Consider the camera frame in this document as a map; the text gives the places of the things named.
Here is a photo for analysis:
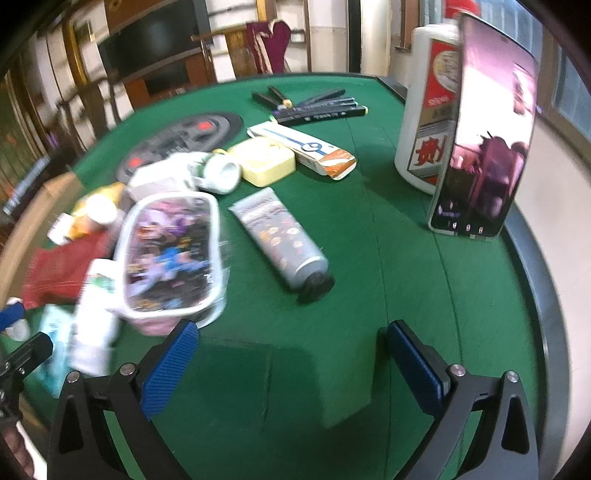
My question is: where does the pale yellow case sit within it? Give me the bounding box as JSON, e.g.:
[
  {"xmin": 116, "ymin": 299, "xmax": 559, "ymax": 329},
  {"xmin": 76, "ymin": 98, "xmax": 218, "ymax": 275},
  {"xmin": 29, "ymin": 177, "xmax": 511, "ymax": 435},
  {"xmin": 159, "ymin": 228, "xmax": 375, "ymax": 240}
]
[{"xmin": 227, "ymin": 137, "xmax": 296, "ymax": 188}]

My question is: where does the white flip-cap bottle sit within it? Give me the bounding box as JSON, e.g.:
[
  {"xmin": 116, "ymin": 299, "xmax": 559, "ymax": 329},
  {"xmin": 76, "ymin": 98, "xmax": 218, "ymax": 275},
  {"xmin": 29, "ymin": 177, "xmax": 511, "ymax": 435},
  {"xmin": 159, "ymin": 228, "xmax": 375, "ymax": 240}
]
[{"xmin": 69, "ymin": 258, "xmax": 122, "ymax": 377}]

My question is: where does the window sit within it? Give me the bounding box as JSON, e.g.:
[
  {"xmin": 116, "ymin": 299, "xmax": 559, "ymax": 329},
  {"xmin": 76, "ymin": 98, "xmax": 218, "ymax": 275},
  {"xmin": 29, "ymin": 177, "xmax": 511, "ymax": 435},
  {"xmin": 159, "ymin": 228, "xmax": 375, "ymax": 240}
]
[{"xmin": 538, "ymin": 41, "xmax": 591, "ymax": 125}]

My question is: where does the red pouch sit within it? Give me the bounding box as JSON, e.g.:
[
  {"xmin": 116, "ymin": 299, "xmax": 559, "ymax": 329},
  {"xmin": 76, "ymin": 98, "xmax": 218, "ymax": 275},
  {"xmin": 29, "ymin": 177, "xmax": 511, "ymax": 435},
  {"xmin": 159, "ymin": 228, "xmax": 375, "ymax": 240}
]
[{"xmin": 21, "ymin": 231, "xmax": 116, "ymax": 310}]

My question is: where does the white liquor bottle red label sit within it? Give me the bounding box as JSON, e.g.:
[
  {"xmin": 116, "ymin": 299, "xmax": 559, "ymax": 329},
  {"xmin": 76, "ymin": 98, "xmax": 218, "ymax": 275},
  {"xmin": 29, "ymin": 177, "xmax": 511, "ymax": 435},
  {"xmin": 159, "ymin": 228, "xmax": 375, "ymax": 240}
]
[{"xmin": 394, "ymin": 25, "xmax": 462, "ymax": 195}]

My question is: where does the wooden television cabinet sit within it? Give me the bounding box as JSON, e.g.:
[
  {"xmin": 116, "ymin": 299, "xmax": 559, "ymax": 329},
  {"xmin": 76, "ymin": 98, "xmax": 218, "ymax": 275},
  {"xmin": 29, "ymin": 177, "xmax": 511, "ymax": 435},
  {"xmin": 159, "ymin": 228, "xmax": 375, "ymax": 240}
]
[{"xmin": 122, "ymin": 60, "xmax": 218, "ymax": 109}]

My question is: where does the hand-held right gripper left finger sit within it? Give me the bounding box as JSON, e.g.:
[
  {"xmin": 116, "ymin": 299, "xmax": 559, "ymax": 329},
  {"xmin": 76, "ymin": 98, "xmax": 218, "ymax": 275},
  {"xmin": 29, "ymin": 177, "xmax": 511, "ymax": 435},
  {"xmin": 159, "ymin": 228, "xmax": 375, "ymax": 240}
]
[{"xmin": 46, "ymin": 318, "xmax": 200, "ymax": 480}]

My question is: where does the large white charger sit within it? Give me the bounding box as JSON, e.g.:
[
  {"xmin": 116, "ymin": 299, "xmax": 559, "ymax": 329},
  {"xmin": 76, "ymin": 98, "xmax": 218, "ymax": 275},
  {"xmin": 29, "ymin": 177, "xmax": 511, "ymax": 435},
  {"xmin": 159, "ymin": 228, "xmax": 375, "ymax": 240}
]
[{"xmin": 128, "ymin": 152, "xmax": 204, "ymax": 199}]

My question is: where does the person's left hand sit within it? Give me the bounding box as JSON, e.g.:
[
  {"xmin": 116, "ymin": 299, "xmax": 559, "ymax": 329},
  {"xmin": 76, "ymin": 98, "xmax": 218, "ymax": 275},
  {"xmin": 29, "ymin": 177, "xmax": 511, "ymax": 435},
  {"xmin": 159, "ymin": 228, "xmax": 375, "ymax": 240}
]
[{"xmin": 0, "ymin": 422, "xmax": 35, "ymax": 478}]

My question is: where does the group of black marker pens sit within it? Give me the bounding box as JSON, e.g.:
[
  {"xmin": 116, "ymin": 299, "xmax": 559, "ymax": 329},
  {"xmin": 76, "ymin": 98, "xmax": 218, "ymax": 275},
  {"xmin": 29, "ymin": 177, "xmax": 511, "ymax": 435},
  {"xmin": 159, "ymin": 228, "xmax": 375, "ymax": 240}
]
[{"xmin": 250, "ymin": 86, "xmax": 369, "ymax": 126}]

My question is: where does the yellow snack packet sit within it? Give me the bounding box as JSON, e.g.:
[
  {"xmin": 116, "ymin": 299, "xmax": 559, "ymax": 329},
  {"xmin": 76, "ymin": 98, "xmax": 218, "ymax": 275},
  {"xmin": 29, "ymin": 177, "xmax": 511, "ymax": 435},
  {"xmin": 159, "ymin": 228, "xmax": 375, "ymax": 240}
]
[{"xmin": 69, "ymin": 182, "xmax": 132, "ymax": 241}]

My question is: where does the black television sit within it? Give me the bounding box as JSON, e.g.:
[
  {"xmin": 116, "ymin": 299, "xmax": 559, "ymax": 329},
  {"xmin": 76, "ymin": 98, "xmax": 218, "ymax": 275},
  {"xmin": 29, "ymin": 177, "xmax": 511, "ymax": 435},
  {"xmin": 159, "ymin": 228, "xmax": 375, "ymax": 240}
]
[{"xmin": 97, "ymin": 0, "xmax": 213, "ymax": 84}]

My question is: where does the white toothpaste box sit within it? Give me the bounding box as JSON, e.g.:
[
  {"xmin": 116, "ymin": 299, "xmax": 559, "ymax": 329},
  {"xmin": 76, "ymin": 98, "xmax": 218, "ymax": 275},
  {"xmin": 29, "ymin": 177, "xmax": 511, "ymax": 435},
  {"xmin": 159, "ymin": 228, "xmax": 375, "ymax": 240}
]
[{"xmin": 246, "ymin": 121, "xmax": 357, "ymax": 180}]

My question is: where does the smartphone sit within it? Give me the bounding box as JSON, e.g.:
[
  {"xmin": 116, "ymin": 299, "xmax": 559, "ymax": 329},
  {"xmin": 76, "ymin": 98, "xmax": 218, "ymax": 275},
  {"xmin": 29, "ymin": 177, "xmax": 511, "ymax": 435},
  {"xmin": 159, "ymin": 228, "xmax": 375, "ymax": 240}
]
[{"xmin": 427, "ymin": 13, "xmax": 541, "ymax": 241}]

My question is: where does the cardboard box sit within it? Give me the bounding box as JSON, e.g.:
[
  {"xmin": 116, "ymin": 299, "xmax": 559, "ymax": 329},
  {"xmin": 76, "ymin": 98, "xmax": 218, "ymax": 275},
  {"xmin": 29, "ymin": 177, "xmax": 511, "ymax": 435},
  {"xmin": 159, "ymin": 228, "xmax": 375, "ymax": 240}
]
[{"xmin": 0, "ymin": 172, "xmax": 86, "ymax": 278}]

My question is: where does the hand cream tube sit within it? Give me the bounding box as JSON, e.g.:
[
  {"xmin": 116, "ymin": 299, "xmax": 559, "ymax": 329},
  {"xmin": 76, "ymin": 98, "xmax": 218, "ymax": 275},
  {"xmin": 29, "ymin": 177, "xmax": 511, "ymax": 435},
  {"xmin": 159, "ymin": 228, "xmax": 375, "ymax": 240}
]
[{"xmin": 228, "ymin": 187, "xmax": 335, "ymax": 305}]

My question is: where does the pale green packet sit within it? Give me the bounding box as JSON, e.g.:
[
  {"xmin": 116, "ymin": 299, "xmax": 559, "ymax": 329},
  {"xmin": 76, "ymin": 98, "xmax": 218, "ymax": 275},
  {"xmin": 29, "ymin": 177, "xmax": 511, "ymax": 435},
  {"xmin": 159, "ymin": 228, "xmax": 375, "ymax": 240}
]
[{"xmin": 34, "ymin": 305, "xmax": 77, "ymax": 398}]

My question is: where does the maroon fringed cloth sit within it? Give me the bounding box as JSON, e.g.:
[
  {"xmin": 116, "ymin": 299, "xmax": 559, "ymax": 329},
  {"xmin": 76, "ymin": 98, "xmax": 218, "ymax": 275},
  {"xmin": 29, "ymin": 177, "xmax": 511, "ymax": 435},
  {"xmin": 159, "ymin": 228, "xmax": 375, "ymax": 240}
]
[{"xmin": 245, "ymin": 21, "xmax": 291, "ymax": 75}]

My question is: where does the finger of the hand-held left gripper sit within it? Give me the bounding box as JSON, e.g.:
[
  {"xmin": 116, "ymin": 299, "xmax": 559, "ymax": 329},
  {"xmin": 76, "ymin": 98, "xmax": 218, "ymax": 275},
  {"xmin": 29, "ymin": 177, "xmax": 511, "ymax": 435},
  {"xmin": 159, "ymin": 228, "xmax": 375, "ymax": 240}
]
[
  {"xmin": 0, "ymin": 299, "xmax": 25, "ymax": 332},
  {"xmin": 0, "ymin": 331, "xmax": 54, "ymax": 418}
]

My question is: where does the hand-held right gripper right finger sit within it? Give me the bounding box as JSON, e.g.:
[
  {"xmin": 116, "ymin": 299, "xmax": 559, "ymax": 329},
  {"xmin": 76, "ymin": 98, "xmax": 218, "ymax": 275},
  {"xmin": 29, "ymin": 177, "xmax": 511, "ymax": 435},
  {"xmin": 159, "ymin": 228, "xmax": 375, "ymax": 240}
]
[{"xmin": 385, "ymin": 319, "xmax": 541, "ymax": 480}]

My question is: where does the white bottle with orange cap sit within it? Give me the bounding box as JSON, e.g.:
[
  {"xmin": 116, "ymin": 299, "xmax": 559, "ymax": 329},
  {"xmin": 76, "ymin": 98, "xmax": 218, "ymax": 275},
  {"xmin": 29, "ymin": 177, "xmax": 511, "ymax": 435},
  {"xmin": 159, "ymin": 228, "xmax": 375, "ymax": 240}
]
[{"xmin": 83, "ymin": 193, "xmax": 120, "ymax": 227}]

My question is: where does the wooden chair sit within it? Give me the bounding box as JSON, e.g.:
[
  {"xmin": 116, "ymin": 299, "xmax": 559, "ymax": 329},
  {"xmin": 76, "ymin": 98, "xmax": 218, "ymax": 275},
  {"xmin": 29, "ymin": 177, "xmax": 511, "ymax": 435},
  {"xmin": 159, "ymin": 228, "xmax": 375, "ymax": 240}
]
[
  {"xmin": 55, "ymin": 76, "xmax": 134, "ymax": 153},
  {"xmin": 190, "ymin": 21, "xmax": 310, "ymax": 84}
]

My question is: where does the round grey table dial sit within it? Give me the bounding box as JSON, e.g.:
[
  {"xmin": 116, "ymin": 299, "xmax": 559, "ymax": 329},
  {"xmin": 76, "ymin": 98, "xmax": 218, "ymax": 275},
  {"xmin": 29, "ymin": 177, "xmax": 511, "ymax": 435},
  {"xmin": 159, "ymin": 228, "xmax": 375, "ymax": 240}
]
[{"xmin": 115, "ymin": 111, "xmax": 245, "ymax": 183}]

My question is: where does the small white green-print bottle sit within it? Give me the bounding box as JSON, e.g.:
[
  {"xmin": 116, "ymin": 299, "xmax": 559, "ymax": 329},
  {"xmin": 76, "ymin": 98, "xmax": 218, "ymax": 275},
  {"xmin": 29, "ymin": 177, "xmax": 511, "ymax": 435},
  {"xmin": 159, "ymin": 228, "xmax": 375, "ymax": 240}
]
[{"xmin": 191, "ymin": 152, "xmax": 242, "ymax": 195}]

